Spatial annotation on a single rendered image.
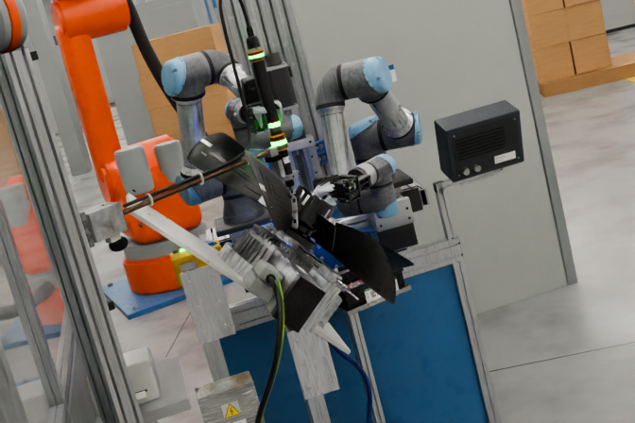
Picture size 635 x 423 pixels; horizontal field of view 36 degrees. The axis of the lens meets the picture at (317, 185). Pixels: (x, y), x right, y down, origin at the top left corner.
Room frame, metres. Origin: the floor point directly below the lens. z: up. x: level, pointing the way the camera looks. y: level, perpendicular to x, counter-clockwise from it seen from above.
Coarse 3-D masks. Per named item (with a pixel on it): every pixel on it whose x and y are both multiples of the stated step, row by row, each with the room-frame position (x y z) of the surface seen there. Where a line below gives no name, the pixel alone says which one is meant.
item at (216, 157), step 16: (224, 144) 2.71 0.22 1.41; (240, 144) 2.75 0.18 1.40; (192, 160) 2.59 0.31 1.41; (208, 160) 2.62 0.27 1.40; (224, 160) 2.65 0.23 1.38; (240, 160) 2.67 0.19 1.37; (224, 176) 2.60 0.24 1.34; (240, 176) 2.63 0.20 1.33; (240, 192) 2.59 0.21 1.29; (256, 192) 2.60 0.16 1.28
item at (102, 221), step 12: (108, 204) 2.27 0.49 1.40; (84, 216) 2.21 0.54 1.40; (96, 216) 2.22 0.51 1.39; (108, 216) 2.24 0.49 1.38; (120, 216) 2.26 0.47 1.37; (84, 228) 2.21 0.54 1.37; (96, 228) 2.21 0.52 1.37; (108, 228) 2.23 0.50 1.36; (120, 228) 2.26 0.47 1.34; (96, 240) 2.21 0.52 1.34
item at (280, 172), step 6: (264, 150) 2.67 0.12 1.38; (270, 150) 2.65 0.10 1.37; (276, 150) 2.67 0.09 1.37; (270, 156) 2.65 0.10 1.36; (276, 156) 2.66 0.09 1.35; (270, 162) 2.68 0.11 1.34; (276, 162) 2.66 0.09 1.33; (282, 162) 2.67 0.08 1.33; (276, 168) 2.67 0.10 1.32; (282, 168) 2.67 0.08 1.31; (276, 174) 2.67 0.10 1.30; (282, 174) 2.66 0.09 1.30; (294, 174) 2.67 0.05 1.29; (282, 180) 2.67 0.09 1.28
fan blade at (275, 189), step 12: (252, 156) 2.39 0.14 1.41; (252, 168) 2.34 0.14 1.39; (264, 168) 2.41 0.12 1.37; (264, 180) 2.36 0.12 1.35; (276, 180) 2.45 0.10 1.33; (264, 192) 2.31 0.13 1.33; (276, 192) 2.40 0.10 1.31; (288, 192) 2.50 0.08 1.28; (276, 204) 2.37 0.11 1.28; (288, 204) 2.48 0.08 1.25; (276, 216) 2.33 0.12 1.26; (288, 216) 2.45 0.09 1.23; (276, 228) 2.27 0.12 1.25
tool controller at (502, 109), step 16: (464, 112) 3.18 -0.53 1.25; (480, 112) 3.16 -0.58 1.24; (496, 112) 3.13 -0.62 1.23; (512, 112) 3.12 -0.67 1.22; (448, 128) 3.09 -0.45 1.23; (464, 128) 3.09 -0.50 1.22; (480, 128) 3.10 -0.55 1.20; (496, 128) 3.11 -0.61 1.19; (512, 128) 3.13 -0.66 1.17; (448, 144) 3.09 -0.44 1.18; (464, 144) 3.10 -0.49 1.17; (480, 144) 3.11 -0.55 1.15; (496, 144) 3.13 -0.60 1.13; (512, 144) 3.14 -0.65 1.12; (448, 160) 3.12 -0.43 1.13; (464, 160) 3.11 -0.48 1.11; (480, 160) 3.12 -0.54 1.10; (496, 160) 3.14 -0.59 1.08; (512, 160) 3.15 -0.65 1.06; (448, 176) 3.15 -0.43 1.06; (464, 176) 3.13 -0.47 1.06
